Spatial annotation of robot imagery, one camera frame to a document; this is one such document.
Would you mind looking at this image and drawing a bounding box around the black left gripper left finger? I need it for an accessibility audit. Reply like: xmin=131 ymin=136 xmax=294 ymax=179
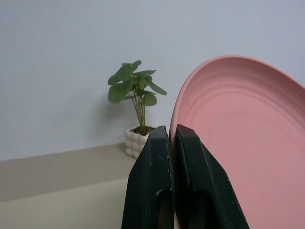
xmin=121 ymin=125 xmax=176 ymax=229

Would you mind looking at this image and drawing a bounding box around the white bubble plant pot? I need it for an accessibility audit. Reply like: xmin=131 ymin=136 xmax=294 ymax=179
xmin=124 ymin=125 xmax=157 ymax=159

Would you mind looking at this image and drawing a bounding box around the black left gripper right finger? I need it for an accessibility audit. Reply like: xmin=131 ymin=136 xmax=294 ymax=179
xmin=175 ymin=124 xmax=250 ymax=229

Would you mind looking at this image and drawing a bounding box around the green potted plant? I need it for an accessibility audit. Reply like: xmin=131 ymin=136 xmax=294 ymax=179
xmin=107 ymin=60 xmax=168 ymax=133

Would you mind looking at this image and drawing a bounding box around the pink ribbed plate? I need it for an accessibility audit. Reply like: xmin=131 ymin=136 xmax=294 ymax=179
xmin=169 ymin=55 xmax=305 ymax=229

